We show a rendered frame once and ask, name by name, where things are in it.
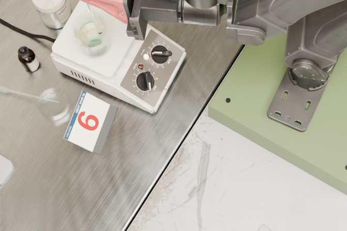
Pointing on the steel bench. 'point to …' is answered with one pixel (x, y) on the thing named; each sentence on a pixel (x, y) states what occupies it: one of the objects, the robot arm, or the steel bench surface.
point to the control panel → (156, 70)
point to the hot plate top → (101, 69)
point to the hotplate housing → (109, 84)
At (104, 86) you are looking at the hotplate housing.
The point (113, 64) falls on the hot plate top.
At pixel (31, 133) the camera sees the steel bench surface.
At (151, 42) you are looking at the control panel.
